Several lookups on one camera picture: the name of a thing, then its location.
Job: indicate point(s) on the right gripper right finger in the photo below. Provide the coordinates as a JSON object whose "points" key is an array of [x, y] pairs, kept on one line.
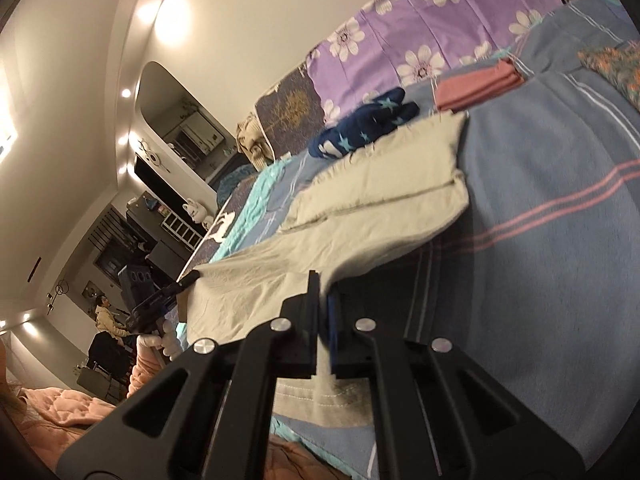
{"points": [[437, 414]]}

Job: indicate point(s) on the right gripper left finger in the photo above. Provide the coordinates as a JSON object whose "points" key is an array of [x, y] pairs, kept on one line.
{"points": [[207, 415]]}

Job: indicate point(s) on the beige cloth garment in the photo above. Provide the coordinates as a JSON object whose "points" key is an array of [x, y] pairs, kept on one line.
{"points": [[367, 209]]}

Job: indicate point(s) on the orange quilted sleeve forearm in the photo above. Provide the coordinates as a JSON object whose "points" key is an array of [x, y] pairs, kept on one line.
{"points": [[149, 362]]}

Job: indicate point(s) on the white gloved left hand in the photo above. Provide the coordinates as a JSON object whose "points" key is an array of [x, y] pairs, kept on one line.
{"points": [[165, 342]]}

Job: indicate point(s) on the seated person in background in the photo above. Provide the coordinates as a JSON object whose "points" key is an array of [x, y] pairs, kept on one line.
{"points": [[106, 322]]}

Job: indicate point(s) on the dark shelf cabinet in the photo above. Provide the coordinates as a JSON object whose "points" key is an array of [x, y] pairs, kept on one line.
{"points": [[173, 239]]}

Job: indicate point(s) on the teal patterned bed sheet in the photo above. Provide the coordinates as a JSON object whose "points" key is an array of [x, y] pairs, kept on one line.
{"points": [[253, 210]]}

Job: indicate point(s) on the blue striped bed blanket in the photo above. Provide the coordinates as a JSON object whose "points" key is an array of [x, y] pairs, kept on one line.
{"points": [[538, 280]]}

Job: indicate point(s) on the beige plush toy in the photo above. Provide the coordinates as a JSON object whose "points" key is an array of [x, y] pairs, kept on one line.
{"points": [[252, 142]]}

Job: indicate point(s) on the dark tree-pattern pillow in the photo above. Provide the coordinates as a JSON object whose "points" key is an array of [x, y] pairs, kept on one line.
{"points": [[290, 113]]}

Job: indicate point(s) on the navy star-pattern garment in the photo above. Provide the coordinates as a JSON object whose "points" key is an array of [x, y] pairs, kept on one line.
{"points": [[381, 116]]}

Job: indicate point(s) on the folded pink cloth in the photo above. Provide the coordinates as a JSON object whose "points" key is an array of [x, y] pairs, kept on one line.
{"points": [[463, 91]]}

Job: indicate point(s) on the floral patterned cloth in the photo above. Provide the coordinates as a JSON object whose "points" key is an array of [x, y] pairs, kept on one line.
{"points": [[620, 66]]}

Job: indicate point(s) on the purple floral pillow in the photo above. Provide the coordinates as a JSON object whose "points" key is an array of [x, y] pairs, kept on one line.
{"points": [[391, 43]]}

